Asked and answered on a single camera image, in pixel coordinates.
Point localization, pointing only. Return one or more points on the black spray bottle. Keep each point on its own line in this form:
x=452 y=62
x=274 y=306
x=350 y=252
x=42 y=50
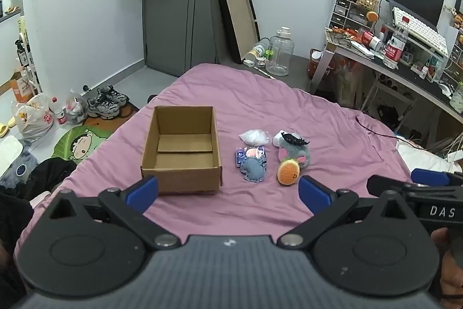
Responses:
x=22 y=53

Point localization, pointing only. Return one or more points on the grey plush toy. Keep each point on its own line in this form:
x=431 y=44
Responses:
x=298 y=151

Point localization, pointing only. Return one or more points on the person's right hand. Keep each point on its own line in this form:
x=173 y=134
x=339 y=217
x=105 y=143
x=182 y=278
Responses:
x=450 y=280

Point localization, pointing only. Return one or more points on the lying bottle with yellow-green label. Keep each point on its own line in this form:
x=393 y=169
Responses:
x=258 y=49

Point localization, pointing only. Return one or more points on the dark clothes pile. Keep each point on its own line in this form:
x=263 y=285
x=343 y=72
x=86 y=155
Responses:
x=21 y=200

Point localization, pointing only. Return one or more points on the black lace cloth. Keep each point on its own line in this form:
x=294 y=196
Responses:
x=294 y=139

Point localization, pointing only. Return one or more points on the small bottle with red cap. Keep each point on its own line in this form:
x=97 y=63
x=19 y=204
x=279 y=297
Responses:
x=58 y=111

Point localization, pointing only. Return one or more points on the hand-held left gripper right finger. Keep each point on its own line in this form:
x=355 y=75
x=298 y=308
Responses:
x=314 y=194

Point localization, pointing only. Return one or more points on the white drawer organizer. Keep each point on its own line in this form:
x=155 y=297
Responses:
x=343 y=14

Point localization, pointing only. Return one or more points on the orange round toy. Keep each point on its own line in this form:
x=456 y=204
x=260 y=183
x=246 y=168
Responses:
x=372 y=15

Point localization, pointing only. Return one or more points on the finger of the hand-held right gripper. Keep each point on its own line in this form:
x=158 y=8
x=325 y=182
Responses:
x=379 y=183
x=430 y=177

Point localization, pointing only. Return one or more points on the pink bed sheet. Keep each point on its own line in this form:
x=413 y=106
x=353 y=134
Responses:
x=260 y=99

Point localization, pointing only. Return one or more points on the grey door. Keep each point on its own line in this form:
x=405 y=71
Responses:
x=170 y=12

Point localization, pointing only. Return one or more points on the clear plastic bag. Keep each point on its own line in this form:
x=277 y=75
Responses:
x=76 y=108

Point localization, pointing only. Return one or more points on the white plastic bag red print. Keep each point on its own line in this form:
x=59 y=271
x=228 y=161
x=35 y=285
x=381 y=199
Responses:
x=34 y=119

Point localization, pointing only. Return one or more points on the hamburger plush toy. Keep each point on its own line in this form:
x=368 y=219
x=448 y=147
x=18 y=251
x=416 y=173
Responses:
x=287 y=172

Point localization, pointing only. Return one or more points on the yellow slipper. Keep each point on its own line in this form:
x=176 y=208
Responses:
x=5 y=128

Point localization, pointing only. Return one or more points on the white rolled cloth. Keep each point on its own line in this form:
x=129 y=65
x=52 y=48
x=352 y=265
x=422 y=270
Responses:
x=277 y=139

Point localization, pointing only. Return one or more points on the green cartoon floor mat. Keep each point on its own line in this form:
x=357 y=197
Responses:
x=83 y=146

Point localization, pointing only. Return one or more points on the white keyboard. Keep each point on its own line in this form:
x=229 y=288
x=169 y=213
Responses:
x=421 y=30

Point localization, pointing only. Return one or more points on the plastic bag under desk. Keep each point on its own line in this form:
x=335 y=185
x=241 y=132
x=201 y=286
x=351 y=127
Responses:
x=347 y=81

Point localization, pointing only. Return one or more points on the orange detergent bottle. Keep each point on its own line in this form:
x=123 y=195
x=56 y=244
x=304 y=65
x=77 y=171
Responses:
x=21 y=86

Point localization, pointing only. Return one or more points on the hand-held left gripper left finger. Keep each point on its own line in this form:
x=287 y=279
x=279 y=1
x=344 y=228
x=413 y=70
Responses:
x=143 y=191

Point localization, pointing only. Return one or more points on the white pillow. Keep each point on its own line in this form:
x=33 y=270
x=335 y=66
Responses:
x=427 y=158

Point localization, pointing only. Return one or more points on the large clear water jug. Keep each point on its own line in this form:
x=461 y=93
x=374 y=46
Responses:
x=279 y=53

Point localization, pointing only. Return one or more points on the clear bag of white cotton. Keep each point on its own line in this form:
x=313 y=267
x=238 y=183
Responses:
x=255 y=137

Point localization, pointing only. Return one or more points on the brown cardboard box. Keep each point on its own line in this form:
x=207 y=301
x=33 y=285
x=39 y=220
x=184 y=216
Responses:
x=181 y=178

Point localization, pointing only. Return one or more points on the water bottle with red label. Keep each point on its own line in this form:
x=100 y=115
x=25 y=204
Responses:
x=395 y=48

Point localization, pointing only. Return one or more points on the small white box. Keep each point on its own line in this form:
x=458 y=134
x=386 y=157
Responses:
x=249 y=62

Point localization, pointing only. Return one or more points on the red jar with white lid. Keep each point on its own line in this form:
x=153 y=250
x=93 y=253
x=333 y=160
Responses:
x=314 y=64

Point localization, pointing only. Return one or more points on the black framed cardboard tray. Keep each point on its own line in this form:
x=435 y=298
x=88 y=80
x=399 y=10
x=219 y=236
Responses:
x=238 y=19

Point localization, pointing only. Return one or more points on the white desk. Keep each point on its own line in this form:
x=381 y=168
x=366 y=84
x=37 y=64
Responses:
x=408 y=77

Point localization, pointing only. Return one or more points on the grey sneaker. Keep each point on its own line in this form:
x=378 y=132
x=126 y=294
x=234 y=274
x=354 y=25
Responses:
x=105 y=108

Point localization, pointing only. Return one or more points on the blue-grey cushion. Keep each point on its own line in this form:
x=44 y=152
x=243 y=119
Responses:
x=23 y=167

